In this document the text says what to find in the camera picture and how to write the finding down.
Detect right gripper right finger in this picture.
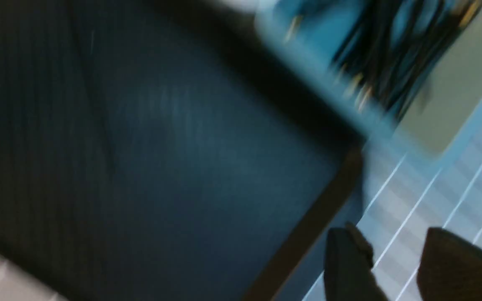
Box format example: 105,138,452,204
417,227,482,301

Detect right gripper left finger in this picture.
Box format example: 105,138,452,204
324,223,388,301

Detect pile of black chopsticks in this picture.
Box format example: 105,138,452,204
283,0,482,122

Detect blue plastic bin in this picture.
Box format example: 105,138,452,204
256,0,482,164

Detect black plastic serving tray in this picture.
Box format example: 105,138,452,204
0,0,363,301

